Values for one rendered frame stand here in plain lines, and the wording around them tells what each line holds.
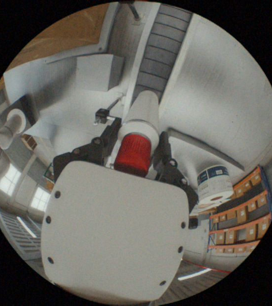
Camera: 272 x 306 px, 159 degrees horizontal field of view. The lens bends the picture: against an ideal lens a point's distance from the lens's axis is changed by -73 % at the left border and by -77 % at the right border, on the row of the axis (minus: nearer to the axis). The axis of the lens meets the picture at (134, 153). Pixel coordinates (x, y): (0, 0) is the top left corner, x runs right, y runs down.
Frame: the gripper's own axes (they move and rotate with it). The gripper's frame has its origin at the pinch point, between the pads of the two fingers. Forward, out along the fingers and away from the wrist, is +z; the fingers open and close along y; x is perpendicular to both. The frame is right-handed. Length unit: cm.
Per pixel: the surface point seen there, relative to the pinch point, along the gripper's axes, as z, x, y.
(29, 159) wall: 62, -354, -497
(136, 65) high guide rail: 10.3, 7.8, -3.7
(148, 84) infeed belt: 18.5, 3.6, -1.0
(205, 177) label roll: 14.1, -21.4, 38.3
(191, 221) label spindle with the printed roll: -5, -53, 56
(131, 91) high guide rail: 10.3, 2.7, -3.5
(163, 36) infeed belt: 18.7, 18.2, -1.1
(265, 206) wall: -25, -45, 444
